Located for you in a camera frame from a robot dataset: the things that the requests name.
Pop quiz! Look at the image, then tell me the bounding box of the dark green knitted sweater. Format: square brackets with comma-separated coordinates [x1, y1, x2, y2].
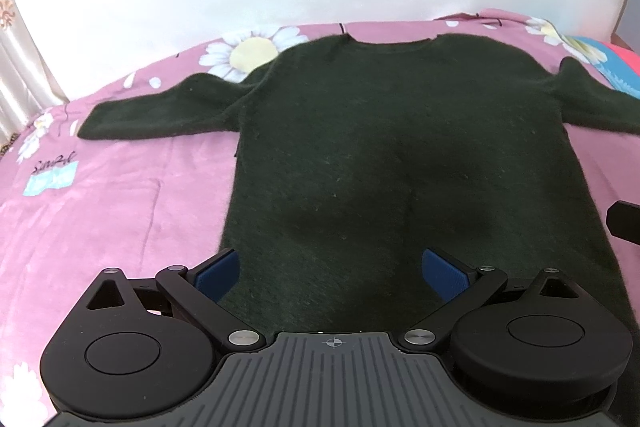
[79, 35, 639, 335]

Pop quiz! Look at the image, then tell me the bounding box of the beige patterned curtain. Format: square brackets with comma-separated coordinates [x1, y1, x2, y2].
[0, 0, 68, 154]

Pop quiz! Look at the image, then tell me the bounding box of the wooden bed headboard edge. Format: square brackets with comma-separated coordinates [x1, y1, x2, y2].
[612, 0, 640, 53]

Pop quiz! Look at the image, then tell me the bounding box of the blue and red pillow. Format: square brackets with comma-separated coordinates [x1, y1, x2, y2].
[564, 37, 640, 98]

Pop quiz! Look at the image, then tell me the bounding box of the pink floral bed sheet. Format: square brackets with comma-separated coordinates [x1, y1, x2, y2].
[1, 10, 639, 426]

